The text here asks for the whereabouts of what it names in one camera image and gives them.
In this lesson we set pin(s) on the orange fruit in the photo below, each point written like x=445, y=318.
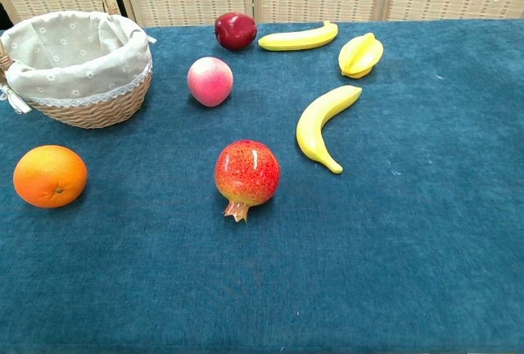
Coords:
x=49, y=175

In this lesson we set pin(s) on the thick curved yellow banana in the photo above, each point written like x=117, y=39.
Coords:
x=311, y=128

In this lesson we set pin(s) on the blue tablecloth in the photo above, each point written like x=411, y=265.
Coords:
x=368, y=247

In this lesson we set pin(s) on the wicker basket with cloth liner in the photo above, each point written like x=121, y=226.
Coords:
x=94, y=112

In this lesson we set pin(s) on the dark red apple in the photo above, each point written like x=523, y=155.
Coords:
x=236, y=31

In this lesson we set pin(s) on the red speckled pomegranate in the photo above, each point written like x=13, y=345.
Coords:
x=247, y=173

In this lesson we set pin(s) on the pink peach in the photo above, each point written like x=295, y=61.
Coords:
x=210, y=81

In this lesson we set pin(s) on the slim yellow banana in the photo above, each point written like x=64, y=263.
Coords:
x=294, y=40

